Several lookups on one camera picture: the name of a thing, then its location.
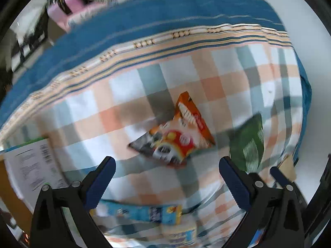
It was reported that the grey and red snack packet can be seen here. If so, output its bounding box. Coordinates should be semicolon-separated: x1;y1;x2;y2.
128;130;197;168

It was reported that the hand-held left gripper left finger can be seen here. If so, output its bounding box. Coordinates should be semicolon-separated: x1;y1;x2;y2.
30;156;116;248

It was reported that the checked blue bordered blanket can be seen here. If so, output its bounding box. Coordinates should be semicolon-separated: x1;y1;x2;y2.
0;0;312;248

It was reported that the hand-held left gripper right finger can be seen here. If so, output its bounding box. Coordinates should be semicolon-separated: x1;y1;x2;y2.
219;156;306;248

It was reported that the orange snack packet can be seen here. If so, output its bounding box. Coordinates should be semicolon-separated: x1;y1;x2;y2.
173;91;216;149

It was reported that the light blue snack packet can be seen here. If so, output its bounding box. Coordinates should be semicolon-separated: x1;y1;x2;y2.
100;200;183;225

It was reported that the green snack packet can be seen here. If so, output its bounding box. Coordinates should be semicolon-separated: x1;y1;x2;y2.
230;113;265;173

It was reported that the pink cloth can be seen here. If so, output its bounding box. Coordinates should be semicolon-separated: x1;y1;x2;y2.
47;0;130;30

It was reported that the white printed box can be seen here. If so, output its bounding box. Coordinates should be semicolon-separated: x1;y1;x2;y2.
3;137;68;208

